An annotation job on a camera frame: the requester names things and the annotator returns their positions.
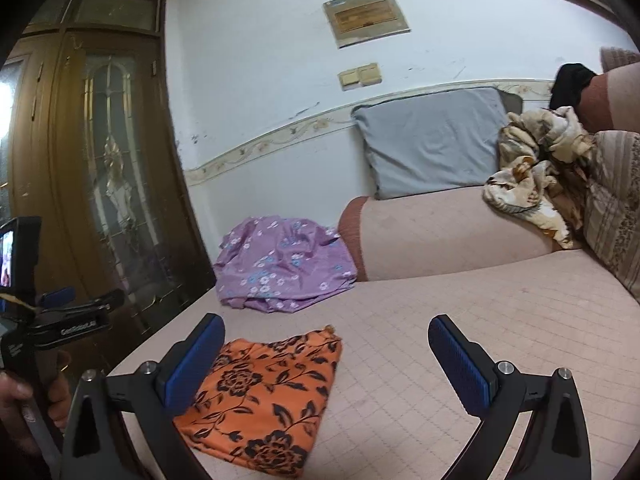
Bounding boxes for orange black floral garment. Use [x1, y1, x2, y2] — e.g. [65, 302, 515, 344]
[174, 325, 343, 478]

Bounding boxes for person's left hand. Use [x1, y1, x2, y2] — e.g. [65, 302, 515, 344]
[1, 341, 70, 466]

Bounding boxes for purple floral cloth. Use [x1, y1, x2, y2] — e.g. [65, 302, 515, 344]
[213, 216, 357, 313]

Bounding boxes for brown wooden wardrobe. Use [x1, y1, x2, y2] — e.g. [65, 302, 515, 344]
[1, 0, 214, 370]

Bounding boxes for striped beige blanket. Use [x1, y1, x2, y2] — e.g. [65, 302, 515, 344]
[562, 130, 639, 298]

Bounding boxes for pink bolster cushion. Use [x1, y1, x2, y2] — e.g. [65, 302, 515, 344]
[338, 188, 561, 282]

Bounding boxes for cream brown floral cloth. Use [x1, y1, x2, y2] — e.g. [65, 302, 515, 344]
[483, 106, 594, 249]

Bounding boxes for grey pillow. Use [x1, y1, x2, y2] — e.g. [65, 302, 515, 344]
[352, 87, 523, 200]

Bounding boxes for black cloth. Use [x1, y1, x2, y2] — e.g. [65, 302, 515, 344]
[549, 63, 597, 110]

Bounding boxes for beige wall switches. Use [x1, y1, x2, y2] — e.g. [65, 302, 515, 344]
[338, 63, 382, 91]

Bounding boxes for framed wall plaque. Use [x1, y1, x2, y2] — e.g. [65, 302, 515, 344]
[323, 0, 410, 49]

